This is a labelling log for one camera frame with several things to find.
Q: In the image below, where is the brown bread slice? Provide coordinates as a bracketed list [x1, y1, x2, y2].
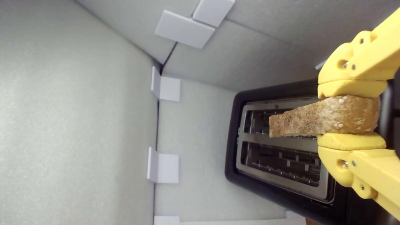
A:
[269, 95, 382, 138]

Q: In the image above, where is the white wall clip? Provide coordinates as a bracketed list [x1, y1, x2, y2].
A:
[154, 0, 235, 49]
[154, 216, 181, 225]
[147, 146, 180, 184]
[151, 66, 181, 102]

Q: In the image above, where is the black two-slot toaster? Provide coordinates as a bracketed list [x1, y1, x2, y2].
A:
[224, 70, 400, 225]

